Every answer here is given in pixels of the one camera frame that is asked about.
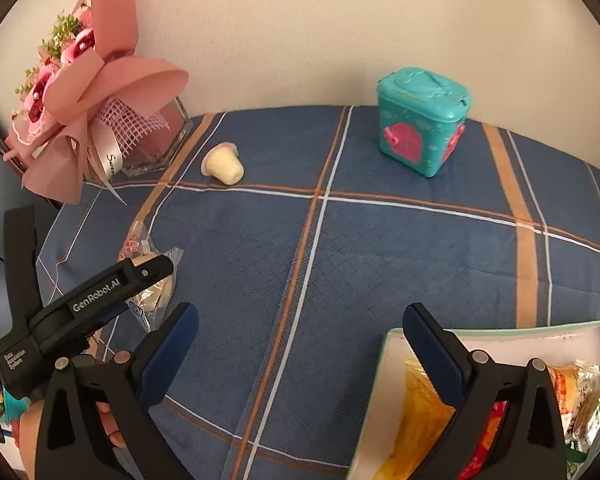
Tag teal toy box pink doors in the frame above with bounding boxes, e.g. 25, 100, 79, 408
376, 66, 472, 178

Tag cream pudding cup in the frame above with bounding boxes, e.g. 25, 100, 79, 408
201, 142, 245, 186

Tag blue plaid tablecloth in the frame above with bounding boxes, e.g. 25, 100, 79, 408
35, 105, 600, 480

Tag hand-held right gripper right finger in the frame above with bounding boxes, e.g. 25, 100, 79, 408
402, 303, 567, 480

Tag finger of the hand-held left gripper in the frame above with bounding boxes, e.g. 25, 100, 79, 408
117, 254, 175, 307
4, 206, 46, 322

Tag person's left hand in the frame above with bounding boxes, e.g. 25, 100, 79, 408
94, 400, 129, 453

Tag green-edged clear cake packet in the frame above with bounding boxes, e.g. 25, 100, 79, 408
562, 362, 600, 466

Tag yellow clear cake packet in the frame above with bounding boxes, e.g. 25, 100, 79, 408
375, 355, 458, 480

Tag clear glass vase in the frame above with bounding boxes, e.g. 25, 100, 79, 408
122, 96, 193, 177

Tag clear-wrapped white bun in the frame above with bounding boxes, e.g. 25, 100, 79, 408
122, 220, 185, 333

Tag orange and white snack packet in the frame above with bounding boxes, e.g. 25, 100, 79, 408
547, 364, 581, 416

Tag teal-rimmed white box tray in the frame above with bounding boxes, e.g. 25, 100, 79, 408
345, 318, 600, 480

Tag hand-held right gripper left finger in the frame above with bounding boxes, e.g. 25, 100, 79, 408
34, 302, 200, 480

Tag colourful plastic toys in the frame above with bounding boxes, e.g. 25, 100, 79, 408
0, 327, 31, 441

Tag pink flower bouquet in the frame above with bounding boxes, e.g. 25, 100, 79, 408
2, 0, 190, 206

